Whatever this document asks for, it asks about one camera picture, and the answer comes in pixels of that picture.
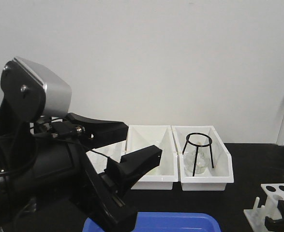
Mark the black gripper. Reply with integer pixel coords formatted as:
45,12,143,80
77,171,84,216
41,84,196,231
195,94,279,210
33,113,137,224

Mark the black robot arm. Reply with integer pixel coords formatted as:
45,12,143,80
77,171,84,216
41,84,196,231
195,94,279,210
0,59,163,232

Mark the white test tube rack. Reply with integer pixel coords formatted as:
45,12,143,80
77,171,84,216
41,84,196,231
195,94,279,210
243,183,284,232

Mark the left white storage bin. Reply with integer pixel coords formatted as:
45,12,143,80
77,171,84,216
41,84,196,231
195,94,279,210
87,141,126,174

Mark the white storage bin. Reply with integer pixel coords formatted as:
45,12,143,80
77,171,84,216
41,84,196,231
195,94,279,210
125,125,178,190
87,141,126,174
171,126,234,191

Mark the middle white storage bin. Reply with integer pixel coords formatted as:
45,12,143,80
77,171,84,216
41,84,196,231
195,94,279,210
125,125,178,190

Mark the blue plastic tray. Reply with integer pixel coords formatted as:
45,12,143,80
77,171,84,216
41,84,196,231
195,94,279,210
82,211,221,232

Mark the right white storage bin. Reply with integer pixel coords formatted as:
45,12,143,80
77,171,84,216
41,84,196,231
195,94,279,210
171,126,234,191

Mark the glass flask under tripod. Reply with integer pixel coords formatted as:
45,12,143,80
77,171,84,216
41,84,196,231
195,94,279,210
183,143,210,177

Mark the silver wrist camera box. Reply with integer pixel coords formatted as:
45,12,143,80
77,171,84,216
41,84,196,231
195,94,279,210
0,57,72,122

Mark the black wire tripod stand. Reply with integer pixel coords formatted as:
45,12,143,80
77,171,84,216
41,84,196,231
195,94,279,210
182,132,215,177

